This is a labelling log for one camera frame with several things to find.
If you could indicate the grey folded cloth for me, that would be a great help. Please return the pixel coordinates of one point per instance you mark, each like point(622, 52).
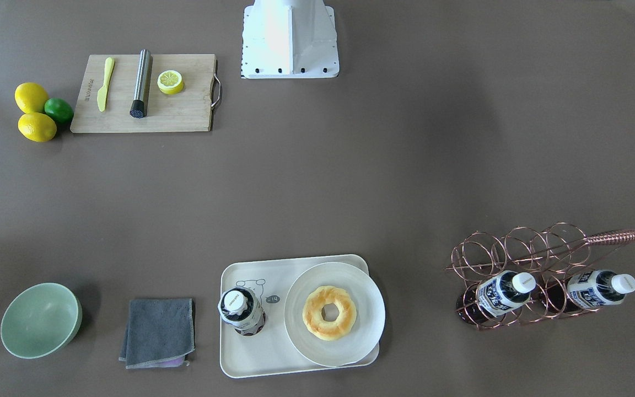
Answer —
point(159, 333)

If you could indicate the yellow lemon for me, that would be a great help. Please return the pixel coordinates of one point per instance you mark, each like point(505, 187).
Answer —
point(37, 127)
point(31, 97)

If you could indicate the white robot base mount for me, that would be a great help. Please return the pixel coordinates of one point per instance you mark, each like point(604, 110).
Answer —
point(289, 40)

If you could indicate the half lemon slice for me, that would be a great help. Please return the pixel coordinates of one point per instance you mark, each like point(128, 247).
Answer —
point(170, 82)

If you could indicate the pale green bowl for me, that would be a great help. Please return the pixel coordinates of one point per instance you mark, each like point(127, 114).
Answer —
point(41, 320)

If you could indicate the white round plate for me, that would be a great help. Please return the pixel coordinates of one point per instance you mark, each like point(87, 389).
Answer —
point(370, 314)

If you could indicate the wooden cutting board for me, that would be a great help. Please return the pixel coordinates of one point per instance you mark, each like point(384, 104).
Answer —
point(188, 111)

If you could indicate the green lime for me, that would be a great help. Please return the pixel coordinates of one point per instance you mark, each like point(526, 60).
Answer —
point(59, 110)

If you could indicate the copper wire bottle rack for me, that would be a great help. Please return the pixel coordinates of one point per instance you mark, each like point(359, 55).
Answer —
point(552, 255)

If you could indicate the upper yellow lemon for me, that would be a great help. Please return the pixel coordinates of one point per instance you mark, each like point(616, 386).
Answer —
point(31, 97)

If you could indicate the tea bottle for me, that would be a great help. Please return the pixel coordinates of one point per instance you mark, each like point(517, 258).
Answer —
point(241, 309)
point(590, 290)
point(495, 297)

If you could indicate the lower yellow lemon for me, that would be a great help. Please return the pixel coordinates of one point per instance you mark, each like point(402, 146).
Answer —
point(37, 127)

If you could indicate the glazed donut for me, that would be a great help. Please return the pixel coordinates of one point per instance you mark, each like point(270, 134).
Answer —
point(317, 324)

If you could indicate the steel cylindrical muddler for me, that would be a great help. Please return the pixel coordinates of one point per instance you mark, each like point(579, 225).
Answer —
point(138, 108)

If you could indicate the yellow plastic knife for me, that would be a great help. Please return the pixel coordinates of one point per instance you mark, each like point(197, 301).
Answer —
point(101, 96)

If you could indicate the cream tray with bunny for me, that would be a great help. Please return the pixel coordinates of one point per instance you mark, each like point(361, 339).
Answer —
point(271, 352)

